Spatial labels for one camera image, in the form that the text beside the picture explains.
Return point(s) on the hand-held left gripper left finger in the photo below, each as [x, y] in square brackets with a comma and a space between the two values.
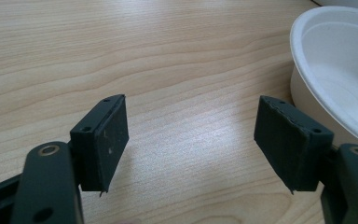
[101, 149]

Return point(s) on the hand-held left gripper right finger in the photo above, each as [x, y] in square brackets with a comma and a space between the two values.
[287, 146]

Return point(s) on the white paper bowl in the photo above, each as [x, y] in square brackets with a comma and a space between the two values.
[338, 62]

